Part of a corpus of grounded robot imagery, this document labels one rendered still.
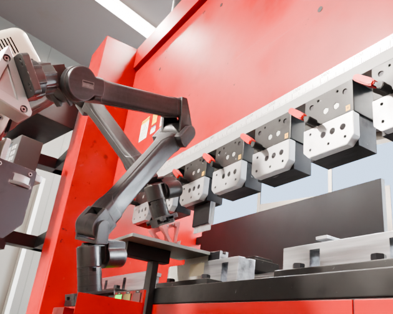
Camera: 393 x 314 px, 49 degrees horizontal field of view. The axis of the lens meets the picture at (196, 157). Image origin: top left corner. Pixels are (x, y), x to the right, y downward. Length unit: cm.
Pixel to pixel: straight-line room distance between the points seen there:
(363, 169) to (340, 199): 246
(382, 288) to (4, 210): 73
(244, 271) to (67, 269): 111
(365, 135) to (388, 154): 310
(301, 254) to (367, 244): 18
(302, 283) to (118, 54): 199
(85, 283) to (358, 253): 60
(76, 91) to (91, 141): 134
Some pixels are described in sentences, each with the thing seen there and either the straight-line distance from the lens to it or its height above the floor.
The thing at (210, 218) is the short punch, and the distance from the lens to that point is 143.
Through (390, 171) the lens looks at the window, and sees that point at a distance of 409.
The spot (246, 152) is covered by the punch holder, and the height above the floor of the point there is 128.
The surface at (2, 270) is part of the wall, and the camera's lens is 426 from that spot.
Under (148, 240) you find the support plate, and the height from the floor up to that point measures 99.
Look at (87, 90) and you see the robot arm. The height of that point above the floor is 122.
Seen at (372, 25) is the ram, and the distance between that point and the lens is 113.
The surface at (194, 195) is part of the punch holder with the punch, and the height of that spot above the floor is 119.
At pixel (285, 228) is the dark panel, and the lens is 191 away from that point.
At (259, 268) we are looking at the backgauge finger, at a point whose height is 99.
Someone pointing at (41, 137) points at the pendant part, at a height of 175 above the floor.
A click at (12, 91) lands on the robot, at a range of 93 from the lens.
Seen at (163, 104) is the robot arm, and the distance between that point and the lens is 120.
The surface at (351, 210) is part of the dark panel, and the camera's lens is 169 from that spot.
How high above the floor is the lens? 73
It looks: 24 degrees up
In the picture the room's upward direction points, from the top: 7 degrees clockwise
